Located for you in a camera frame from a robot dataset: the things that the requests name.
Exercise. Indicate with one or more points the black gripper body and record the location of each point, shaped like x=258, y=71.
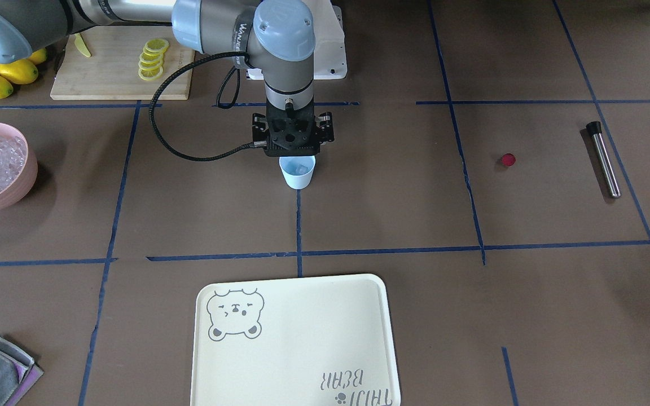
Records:
x=259, y=130

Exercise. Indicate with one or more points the pink bowl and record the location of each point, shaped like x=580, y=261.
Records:
x=25, y=181

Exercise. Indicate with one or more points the light blue plastic cup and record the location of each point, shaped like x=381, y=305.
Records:
x=287, y=165

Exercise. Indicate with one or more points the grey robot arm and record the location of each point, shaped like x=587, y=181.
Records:
x=216, y=29

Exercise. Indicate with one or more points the lemon slice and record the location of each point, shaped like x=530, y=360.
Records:
x=149, y=58
x=150, y=74
x=156, y=46
x=150, y=65

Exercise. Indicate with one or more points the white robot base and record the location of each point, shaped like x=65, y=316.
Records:
x=330, y=51

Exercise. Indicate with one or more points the bamboo cutting board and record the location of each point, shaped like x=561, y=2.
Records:
x=111, y=73

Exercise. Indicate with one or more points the steel muddler black tip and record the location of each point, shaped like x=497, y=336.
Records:
x=595, y=131

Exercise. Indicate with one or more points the clear ice cube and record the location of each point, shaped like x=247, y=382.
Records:
x=300, y=169

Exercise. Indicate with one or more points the red strawberry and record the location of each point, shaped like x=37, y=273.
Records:
x=508, y=160

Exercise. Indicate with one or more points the yellow-green plastic knife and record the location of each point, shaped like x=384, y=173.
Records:
x=81, y=46

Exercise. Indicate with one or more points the cream bear serving tray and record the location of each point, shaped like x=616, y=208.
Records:
x=322, y=340

